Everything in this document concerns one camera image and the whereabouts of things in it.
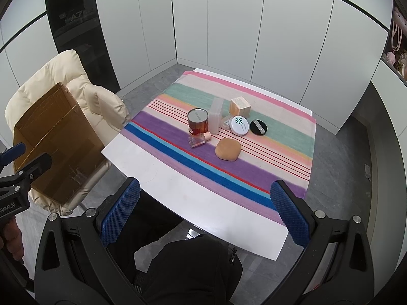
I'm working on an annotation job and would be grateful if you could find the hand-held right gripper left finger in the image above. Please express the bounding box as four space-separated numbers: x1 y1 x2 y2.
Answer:
34 177 141 305

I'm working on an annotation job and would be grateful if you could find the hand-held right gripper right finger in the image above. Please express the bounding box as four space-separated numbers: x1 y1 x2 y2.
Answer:
270 180 375 305

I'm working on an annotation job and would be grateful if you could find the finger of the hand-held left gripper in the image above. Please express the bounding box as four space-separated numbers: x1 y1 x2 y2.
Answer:
14 153 53 182
0 143 27 166

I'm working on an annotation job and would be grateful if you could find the brown cardboard box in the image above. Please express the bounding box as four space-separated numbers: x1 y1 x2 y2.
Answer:
13 83 106 208

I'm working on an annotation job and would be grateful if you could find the tan powder puff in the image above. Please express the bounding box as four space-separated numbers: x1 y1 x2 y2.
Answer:
215 138 242 162

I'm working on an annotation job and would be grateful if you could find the black round compact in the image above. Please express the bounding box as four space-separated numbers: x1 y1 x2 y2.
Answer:
250 119 268 136

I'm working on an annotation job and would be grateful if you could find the small glass bottle pink cap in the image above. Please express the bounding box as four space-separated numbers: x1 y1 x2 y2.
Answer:
187 131 213 149

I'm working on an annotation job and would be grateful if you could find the white round compact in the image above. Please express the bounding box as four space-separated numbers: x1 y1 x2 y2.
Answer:
229 115 251 137

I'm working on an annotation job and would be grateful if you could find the red tin can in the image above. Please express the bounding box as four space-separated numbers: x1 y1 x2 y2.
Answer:
187 108 209 136

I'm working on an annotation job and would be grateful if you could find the beige cube carton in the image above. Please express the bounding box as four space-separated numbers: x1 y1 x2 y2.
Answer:
229 96 252 117

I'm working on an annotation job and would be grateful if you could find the translucent plastic box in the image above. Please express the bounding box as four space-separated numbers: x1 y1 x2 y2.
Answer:
208 97 225 135

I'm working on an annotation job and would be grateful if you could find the person's left hand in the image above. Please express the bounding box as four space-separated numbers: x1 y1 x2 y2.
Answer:
0 218 23 261

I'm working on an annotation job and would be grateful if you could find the striped colourful cloth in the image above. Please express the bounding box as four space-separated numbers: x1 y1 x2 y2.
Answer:
122 70 316 227

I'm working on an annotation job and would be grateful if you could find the cream padded chair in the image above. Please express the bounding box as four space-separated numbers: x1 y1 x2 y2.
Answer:
4 50 132 217

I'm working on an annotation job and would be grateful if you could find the black glass cabinet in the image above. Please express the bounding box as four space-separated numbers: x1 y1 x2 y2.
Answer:
43 0 121 91

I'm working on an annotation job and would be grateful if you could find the pink handbag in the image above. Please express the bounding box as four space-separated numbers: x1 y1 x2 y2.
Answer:
390 6 407 52

